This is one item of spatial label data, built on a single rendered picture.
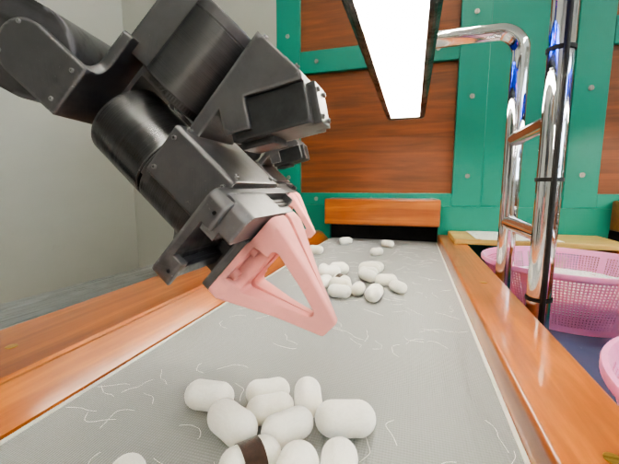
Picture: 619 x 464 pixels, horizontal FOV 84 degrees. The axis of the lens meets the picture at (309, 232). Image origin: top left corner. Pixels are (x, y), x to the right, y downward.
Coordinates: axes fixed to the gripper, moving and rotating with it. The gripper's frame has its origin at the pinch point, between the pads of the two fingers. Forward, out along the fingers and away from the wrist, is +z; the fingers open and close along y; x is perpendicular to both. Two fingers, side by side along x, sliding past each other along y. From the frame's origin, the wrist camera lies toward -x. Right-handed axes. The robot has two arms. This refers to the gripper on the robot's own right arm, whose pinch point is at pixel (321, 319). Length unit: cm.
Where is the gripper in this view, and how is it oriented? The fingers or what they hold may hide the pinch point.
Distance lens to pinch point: 23.2
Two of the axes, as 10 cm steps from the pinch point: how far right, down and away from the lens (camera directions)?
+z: 7.1, 7.0, -1.2
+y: 2.8, -1.2, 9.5
